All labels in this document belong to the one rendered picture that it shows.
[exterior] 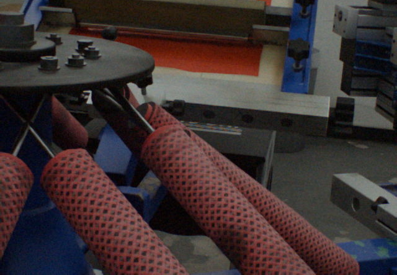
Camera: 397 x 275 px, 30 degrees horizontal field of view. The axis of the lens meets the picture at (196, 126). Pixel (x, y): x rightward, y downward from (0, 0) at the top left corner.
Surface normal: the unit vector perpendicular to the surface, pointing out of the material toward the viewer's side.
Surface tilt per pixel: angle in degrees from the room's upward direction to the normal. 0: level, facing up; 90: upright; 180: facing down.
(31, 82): 0
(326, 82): 90
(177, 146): 40
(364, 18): 90
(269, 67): 32
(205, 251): 0
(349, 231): 0
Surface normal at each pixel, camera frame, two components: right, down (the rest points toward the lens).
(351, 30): 0.13, 0.28
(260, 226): 0.34, -0.68
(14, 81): 0.07, -0.96
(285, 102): -0.04, -0.68
